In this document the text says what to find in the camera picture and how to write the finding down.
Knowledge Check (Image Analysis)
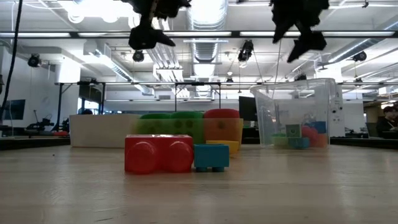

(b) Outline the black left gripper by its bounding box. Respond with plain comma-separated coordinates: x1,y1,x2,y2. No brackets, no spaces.
128,15,177,50

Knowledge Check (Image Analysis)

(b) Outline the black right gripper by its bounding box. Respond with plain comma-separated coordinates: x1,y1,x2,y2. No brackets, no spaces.
269,0,330,63

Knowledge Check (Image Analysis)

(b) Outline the clear plastic bin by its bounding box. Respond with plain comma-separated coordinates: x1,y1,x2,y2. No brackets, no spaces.
249,77,338,149

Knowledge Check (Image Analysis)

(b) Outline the blue toy block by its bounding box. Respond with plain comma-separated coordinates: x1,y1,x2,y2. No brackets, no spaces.
288,137,311,149
193,144,230,174
307,121,327,134

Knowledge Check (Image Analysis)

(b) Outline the small green toy block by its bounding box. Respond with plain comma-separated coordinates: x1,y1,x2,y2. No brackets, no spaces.
285,123,302,139

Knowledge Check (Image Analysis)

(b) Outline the white tall machine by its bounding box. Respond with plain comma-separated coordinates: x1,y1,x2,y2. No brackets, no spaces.
334,84,346,138

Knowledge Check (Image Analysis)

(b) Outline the yellow translucent bin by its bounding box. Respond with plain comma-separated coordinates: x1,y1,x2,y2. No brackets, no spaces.
133,117,244,151

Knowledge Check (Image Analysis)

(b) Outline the orange studded brick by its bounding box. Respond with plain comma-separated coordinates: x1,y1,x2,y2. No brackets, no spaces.
206,139,239,156

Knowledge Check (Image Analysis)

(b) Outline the black background monitor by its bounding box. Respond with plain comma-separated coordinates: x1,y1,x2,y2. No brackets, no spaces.
2,99,26,121

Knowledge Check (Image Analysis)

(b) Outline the thin hanging wire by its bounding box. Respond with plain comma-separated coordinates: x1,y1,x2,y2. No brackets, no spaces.
272,39,283,102

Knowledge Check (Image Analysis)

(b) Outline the silver ceiling air duct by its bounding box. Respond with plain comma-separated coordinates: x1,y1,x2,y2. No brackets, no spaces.
185,0,229,63

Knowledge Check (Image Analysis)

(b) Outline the black hanging camera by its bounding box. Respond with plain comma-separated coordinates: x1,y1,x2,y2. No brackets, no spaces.
237,39,255,63

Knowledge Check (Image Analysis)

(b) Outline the black background frame stand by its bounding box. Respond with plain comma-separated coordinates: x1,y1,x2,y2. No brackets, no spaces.
174,81,222,121

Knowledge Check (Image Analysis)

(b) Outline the black left arm base cable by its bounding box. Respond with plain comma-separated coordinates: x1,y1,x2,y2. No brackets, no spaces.
0,0,24,125

